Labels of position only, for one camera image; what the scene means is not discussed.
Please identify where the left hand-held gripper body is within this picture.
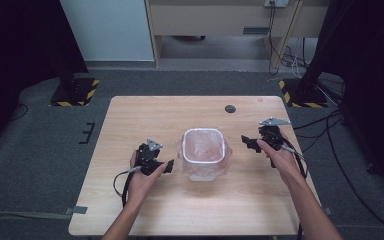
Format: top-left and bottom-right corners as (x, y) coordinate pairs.
(135, 138), (164, 177)

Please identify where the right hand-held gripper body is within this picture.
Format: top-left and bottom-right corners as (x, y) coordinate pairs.
(258, 116), (292, 151)

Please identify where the white plastic bin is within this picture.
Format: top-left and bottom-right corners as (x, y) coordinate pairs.
(181, 127), (227, 183)

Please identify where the pink plastic bag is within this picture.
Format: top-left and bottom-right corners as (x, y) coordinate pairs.
(175, 127), (233, 178)

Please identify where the person's left hand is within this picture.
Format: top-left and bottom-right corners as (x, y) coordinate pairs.
(126, 150), (170, 208)

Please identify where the person's right hand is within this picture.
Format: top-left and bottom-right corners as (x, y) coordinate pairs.
(256, 132), (306, 188)

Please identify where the striped black stand base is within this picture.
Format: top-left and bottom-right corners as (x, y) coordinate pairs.
(278, 78), (329, 109)
(49, 77), (100, 108)

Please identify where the grey desk label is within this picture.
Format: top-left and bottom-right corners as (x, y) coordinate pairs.
(242, 26), (270, 36)

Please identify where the dark curtain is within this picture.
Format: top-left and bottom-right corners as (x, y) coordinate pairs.
(308, 0), (384, 203)
(0, 0), (90, 159)

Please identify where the grey power socket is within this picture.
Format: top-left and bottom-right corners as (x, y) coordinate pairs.
(263, 0), (290, 9)

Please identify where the left hand-held gripper cable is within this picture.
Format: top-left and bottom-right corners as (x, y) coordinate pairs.
(112, 165), (143, 209)

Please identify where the hand-held gripper cable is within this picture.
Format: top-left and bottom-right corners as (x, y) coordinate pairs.
(278, 135), (310, 240)
(112, 165), (143, 209)

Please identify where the right hand-held gripper cable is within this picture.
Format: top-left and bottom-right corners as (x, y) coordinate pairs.
(278, 135), (310, 240)

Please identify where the white cable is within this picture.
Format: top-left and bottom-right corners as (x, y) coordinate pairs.
(289, 38), (302, 80)

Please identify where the black cable bundle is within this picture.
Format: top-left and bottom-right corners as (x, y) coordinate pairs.
(279, 45), (312, 77)

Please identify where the black stand post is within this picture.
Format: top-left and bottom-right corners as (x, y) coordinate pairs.
(298, 0), (352, 97)
(58, 49), (80, 92)

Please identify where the black hanging cable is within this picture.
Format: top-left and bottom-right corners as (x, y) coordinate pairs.
(267, 2), (281, 77)

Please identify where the thin black floor cable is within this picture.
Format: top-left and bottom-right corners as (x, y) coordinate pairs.
(9, 103), (30, 122)

